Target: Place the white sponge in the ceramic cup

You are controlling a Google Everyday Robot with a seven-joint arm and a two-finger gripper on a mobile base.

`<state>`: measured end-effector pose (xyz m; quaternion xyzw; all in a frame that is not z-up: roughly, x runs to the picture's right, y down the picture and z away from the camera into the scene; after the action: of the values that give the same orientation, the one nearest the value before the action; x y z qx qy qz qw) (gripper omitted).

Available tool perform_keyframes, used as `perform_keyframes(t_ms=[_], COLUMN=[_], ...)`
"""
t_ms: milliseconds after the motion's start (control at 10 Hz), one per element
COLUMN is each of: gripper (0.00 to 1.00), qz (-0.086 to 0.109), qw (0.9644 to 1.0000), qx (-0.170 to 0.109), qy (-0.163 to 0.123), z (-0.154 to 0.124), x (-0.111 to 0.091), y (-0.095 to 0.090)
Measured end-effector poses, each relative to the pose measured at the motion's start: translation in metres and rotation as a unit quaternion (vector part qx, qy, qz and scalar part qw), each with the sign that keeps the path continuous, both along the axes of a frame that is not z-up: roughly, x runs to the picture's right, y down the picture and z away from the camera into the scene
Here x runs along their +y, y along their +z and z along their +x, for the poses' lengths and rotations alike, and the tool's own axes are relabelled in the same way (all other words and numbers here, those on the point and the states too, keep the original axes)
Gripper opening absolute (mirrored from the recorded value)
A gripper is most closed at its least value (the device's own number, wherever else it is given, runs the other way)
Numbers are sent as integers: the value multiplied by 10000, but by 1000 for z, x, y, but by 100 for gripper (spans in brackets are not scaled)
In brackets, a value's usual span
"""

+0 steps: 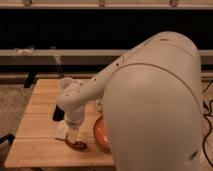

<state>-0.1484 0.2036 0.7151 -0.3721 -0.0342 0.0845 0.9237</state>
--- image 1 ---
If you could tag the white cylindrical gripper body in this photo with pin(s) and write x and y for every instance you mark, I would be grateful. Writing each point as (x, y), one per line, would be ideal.
(73, 126)

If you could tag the white sponge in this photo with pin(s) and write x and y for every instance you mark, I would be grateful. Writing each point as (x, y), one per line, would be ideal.
(61, 131)

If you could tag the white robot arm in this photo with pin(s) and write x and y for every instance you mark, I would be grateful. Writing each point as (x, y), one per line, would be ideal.
(152, 105)

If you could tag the orange ceramic cup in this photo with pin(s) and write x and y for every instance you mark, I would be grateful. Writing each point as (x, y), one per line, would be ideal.
(100, 135)

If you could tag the black rectangular remote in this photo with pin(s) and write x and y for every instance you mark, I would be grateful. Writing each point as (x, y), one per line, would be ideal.
(58, 114)

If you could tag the wooden table board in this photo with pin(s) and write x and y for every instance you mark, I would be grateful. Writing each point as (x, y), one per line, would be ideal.
(35, 144)

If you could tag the black clamp at table edge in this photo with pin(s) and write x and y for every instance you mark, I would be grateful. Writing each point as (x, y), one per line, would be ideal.
(9, 138)

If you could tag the grey horizontal rail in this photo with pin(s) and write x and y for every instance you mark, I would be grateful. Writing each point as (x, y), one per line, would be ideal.
(67, 53)

